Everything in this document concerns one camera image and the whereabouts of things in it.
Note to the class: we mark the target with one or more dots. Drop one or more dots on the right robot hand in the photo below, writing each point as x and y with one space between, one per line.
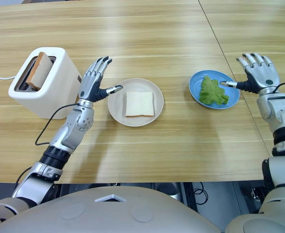
258 76

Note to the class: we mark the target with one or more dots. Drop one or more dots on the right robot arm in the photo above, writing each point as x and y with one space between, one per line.
275 136

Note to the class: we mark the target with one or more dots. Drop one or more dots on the blue plate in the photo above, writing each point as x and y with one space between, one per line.
214 89

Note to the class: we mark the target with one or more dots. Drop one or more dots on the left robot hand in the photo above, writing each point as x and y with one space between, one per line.
91 83

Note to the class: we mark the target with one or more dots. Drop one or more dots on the green lettuce leaf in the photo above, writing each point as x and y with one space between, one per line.
212 92

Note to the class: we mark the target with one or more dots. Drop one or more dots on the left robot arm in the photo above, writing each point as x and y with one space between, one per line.
60 143

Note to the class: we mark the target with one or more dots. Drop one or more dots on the cream plate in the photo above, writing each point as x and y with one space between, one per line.
135 102

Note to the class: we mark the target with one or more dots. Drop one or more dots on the bread slice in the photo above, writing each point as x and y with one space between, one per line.
139 104
39 71

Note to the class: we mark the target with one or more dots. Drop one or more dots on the robot body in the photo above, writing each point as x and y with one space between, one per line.
108 211

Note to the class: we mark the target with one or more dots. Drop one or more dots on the cream toaster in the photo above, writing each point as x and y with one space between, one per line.
45 85

